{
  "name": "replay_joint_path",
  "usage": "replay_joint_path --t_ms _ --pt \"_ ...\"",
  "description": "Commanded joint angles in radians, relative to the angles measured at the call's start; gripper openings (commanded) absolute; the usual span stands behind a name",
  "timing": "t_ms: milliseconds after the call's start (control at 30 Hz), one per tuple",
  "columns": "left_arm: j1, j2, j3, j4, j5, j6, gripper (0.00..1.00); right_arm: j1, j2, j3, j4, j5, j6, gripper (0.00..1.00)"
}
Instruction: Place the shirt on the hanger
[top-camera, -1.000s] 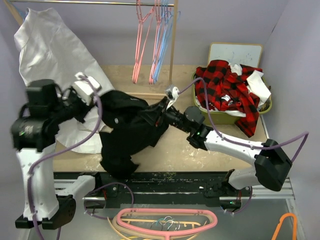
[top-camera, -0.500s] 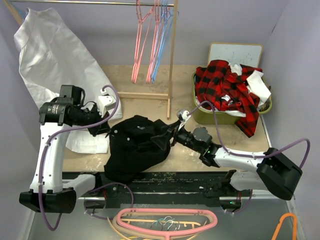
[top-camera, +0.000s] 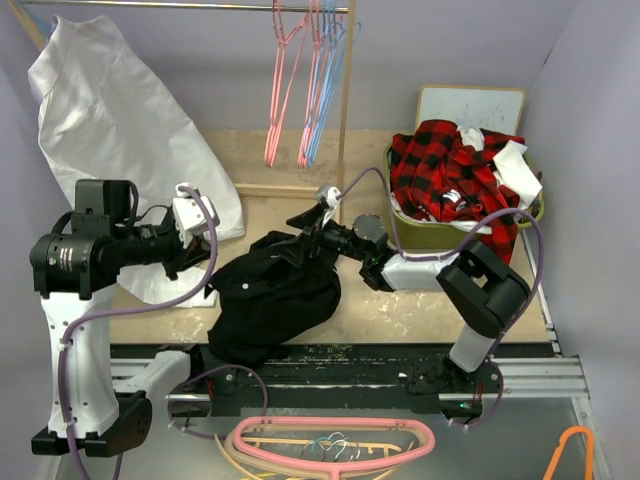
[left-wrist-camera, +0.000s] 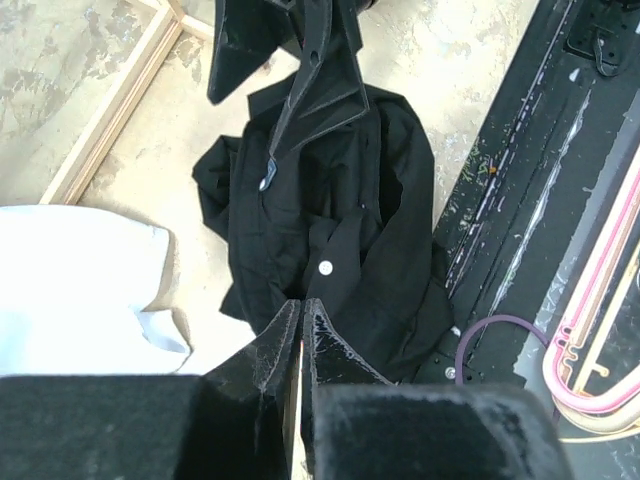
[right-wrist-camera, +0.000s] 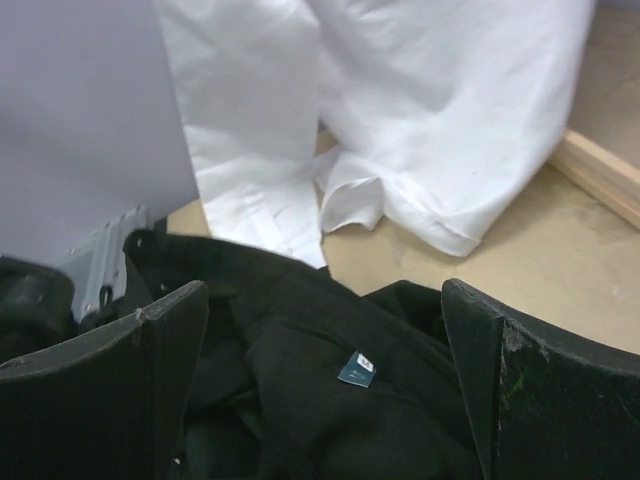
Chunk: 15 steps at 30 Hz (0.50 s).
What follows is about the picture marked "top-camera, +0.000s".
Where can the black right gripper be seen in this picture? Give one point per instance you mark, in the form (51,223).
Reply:
(315,232)

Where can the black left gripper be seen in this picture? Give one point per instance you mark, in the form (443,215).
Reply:
(197,249)

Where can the black button shirt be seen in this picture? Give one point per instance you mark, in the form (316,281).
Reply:
(266,301)

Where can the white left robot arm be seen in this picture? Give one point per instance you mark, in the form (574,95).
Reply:
(75,271)

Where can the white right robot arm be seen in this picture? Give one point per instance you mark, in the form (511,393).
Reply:
(486,292)

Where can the red black plaid shirt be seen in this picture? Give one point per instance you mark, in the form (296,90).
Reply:
(434,176)

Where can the white hanging shirt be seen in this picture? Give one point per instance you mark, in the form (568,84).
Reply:
(105,115)

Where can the blue hanger on rack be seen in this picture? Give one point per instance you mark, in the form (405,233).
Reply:
(338,30)

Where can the beige hanger on tray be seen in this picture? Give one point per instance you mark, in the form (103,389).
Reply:
(241,461)

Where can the blue hanger under white shirt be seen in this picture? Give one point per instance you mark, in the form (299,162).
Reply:
(38,31)

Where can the wooden clothes rack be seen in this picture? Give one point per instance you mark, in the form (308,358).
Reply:
(248,189)

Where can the olive green laundry basket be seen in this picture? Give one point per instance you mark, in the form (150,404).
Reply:
(415,235)

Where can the white cloth in basket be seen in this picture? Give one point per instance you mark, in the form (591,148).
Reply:
(507,157)

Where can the yellow framed whiteboard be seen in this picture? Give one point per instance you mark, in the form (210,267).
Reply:
(491,108)

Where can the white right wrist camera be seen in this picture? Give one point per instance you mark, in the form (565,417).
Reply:
(330,197)

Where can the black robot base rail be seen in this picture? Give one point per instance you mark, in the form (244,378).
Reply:
(406,376)

